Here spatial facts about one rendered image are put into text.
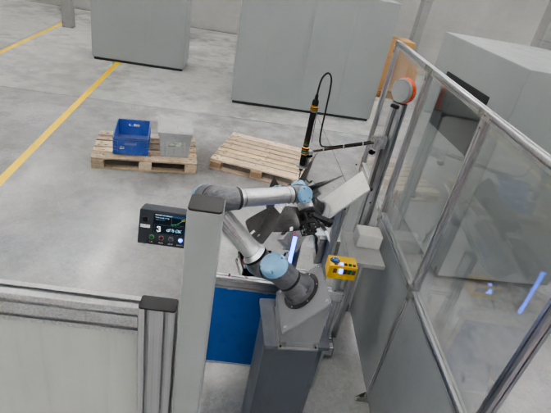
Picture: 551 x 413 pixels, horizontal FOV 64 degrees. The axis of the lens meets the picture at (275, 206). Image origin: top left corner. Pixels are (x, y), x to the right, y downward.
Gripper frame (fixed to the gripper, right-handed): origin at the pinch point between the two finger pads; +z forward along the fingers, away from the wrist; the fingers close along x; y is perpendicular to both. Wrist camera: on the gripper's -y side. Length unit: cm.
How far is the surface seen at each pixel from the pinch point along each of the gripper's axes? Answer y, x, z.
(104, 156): 68, -283, -245
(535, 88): -223, -1, -101
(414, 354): -53, -36, 54
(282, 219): -7, -46, -37
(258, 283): 11, -64, -6
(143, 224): 71, -46, -43
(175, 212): 55, -38, -44
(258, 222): -3, -70, -47
